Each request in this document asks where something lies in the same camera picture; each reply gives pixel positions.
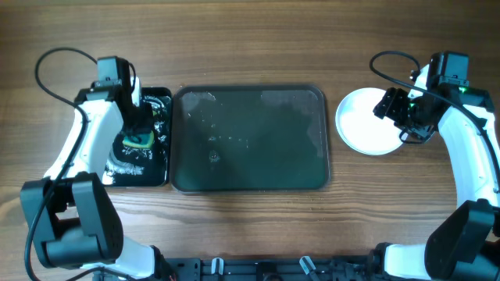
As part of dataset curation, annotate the green yellow sponge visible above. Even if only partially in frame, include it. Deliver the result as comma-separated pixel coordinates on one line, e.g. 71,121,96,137
122,131,155,149

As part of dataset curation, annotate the white plate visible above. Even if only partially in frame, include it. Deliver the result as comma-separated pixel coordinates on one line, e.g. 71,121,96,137
335,87,403,155

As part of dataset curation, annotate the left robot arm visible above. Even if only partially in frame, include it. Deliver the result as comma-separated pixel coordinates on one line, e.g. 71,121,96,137
20,56,177,280

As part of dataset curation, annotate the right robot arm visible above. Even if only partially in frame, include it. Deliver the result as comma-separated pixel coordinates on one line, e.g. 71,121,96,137
371,51,499,280

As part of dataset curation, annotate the small black sponge tray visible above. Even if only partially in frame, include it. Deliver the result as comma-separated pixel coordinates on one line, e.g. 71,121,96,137
102,87,172,187

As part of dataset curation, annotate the large dark serving tray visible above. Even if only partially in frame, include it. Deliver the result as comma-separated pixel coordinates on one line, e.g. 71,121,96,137
169,84,330,194

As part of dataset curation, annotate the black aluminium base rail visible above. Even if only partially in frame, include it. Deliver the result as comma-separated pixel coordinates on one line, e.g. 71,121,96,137
148,256,388,281

